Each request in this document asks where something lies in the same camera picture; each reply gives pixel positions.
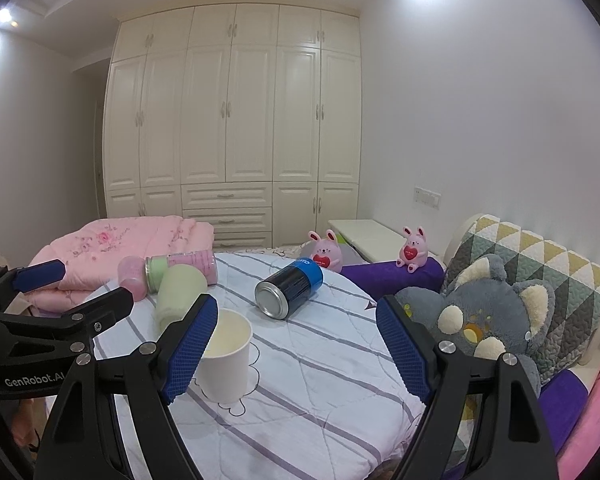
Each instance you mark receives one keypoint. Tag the cream wardrobe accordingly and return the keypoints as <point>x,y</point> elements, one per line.
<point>250,110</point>

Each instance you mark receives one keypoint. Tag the purple bolster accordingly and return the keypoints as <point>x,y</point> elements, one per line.
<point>380,280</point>

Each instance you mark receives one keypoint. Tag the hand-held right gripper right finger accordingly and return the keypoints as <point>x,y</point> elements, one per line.
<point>405,355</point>

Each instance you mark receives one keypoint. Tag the pink pillow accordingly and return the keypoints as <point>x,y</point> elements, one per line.
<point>595,420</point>

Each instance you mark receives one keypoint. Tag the white wall switch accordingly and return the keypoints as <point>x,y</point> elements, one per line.
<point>426,196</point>

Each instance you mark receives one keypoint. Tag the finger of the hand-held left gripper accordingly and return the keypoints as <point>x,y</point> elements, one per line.
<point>42,276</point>
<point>107,305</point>

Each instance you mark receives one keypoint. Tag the blue and black can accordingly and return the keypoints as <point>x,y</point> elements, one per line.
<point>292,285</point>

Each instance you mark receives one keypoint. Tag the pink bunny toy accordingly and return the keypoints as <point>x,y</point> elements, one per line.
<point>413,252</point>
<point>326,255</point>

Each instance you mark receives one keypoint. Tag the ceiling light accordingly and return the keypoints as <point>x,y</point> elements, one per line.
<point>4,14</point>

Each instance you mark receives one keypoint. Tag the striped white bed sheet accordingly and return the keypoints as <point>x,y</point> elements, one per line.
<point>320,385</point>

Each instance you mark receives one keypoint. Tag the triangle pattern quilted headboard cover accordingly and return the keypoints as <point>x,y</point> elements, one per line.
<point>555,270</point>

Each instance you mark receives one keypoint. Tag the white paper cup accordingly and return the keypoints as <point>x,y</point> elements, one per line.
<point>230,360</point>

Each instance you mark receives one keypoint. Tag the light green cup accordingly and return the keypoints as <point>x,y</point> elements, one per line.
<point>177,295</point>

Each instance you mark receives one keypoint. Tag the purple cloth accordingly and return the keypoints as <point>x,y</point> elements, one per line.
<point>560,410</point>

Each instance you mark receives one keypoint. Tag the pink bottle cap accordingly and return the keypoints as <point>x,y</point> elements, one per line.
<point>132,275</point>

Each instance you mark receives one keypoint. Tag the pink floral quilt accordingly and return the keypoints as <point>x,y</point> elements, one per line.
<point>130,240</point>

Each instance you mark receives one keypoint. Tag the white bedside table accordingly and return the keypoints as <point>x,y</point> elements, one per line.
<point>365,235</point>

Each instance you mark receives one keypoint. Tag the pink bottle with green cap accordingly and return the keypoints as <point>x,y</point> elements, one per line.
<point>190,265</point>

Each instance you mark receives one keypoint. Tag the grey plush toy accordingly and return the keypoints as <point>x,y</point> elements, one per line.
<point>505,310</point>

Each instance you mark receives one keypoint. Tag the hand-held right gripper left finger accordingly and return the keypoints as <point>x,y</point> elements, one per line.
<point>190,350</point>

